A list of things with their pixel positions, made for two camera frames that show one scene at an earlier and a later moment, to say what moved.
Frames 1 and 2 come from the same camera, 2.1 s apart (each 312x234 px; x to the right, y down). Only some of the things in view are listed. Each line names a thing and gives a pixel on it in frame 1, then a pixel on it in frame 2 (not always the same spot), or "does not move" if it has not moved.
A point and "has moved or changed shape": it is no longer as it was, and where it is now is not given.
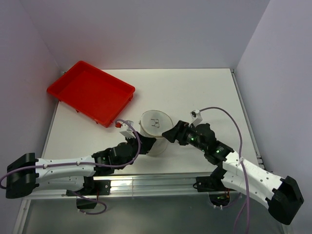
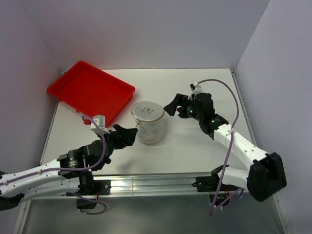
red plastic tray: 96,95 does not move
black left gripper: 147,144 → 123,137
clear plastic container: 153,123 has moved or changed shape
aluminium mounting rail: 151,185 does not move
